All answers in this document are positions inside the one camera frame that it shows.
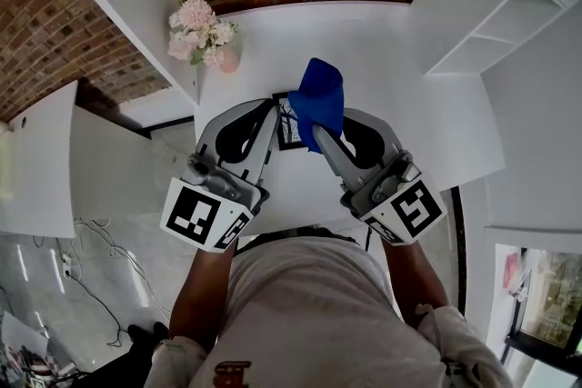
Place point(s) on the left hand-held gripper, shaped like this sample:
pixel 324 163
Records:
pixel 213 195

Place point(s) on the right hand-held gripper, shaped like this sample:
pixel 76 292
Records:
pixel 391 191

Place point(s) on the black picture frame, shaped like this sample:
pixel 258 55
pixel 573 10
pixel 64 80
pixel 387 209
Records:
pixel 289 131

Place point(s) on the blue cloth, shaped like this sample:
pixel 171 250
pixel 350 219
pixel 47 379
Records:
pixel 323 95

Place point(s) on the person's left forearm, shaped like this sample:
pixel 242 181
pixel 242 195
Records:
pixel 200 291

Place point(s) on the person's right forearm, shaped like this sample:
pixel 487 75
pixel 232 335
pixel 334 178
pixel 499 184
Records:
pixel 411 281

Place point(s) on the pink vase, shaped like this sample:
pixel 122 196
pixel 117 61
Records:
pixel 229 59

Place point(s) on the person's white shirt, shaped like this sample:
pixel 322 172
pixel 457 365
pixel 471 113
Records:
pixel 318 313

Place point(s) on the black shoe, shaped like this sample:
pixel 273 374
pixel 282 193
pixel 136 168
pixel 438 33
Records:
pixel 146 334

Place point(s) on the white power strip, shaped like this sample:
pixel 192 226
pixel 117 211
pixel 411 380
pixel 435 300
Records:
pixel 67 265

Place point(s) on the pink flower bouquet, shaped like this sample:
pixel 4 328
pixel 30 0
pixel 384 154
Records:
pixel 195 29

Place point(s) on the white side cabinet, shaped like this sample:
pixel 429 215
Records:
pixel 36 168

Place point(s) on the black framed window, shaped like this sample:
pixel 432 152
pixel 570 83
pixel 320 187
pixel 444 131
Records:
pixel 545 300

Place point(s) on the white slanted shelf unit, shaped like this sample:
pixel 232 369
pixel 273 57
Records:
pixel 132 13

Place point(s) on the white cubby shelf unit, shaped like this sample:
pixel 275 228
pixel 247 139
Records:
pixel 491 9

